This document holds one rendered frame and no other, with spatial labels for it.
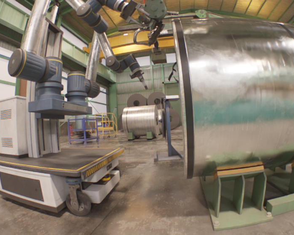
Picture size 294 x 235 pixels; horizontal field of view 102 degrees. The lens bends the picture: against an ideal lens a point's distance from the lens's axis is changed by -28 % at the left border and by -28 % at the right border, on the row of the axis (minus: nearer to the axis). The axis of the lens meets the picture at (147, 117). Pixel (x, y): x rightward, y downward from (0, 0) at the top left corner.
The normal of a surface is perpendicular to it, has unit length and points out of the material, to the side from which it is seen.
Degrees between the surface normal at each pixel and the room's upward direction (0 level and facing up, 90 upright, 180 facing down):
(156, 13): 115
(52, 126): 90
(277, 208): 90
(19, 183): 90
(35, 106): 90
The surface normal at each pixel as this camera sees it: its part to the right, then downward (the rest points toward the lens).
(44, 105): -0.11, -0.04
